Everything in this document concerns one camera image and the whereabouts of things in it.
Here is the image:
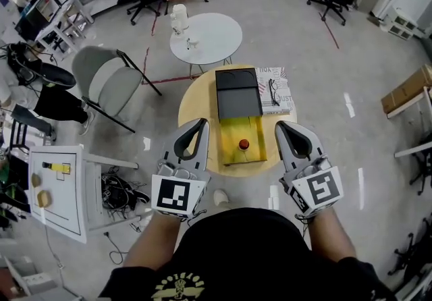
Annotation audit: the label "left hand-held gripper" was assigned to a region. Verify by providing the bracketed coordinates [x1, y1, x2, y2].
[151, 118, 212, 220]

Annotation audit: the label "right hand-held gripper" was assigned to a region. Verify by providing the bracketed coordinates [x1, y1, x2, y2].
[274, 120, 345, 219]

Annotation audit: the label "black box with yellow inside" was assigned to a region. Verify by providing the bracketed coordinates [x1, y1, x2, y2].
[214, 67, 269, 167]

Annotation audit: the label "person's right forearm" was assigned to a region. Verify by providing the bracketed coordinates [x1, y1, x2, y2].
[308, 205, 358, 264]

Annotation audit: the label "person's left forearm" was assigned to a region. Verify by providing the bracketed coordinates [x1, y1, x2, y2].
[122, 210, 185, 271]

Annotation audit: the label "brown cardboard box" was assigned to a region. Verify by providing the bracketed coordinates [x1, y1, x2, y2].
[381, 63, 432, 115]

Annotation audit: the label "printed white magazine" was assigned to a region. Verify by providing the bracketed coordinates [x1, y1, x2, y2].
[254, 66, 294, 116]

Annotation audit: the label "black eyeglasses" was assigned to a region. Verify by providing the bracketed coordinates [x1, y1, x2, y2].
[267, 78, 281, 107]

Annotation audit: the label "white rounded floor object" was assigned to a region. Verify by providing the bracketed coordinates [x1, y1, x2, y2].
[213, 188, 232, 207]

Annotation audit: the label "grey folding chair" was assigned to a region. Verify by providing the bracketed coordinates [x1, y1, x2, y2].
[71, 45, 163, 134]

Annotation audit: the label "white round table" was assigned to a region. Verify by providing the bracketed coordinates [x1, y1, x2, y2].
[169, 12, 244, 75]

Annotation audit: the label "tall white figurine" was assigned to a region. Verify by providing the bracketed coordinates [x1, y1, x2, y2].
[169, 3, 190, 38]

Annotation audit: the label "person's black printed shirt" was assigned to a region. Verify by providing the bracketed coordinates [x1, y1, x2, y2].
[99, 207, 400, 301]

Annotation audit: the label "yellow and black tool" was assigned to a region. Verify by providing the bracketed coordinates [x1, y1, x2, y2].
[41, 161, 72, 175]

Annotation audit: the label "white square table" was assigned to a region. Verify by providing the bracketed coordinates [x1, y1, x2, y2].
[27, 144, 140, 245]

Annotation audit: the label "large tan block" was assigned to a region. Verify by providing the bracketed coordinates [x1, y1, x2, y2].
[36, 190, 53, 208]

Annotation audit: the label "black chair base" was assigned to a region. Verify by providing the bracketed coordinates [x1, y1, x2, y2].
[387, 211, 432, 294]

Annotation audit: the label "white low cabinet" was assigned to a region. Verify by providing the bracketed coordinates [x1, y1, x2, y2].
[379, 5, 427, 41]

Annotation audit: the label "black backpack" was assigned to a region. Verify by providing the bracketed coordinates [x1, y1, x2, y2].
[5, 41, 78, 89]

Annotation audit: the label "tangle of black cables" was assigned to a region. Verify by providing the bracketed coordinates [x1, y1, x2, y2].
[100, 165, 151, 220]

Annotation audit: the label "black floor cable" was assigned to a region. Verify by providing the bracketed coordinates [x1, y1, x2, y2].
[102, 231, 130, 265]

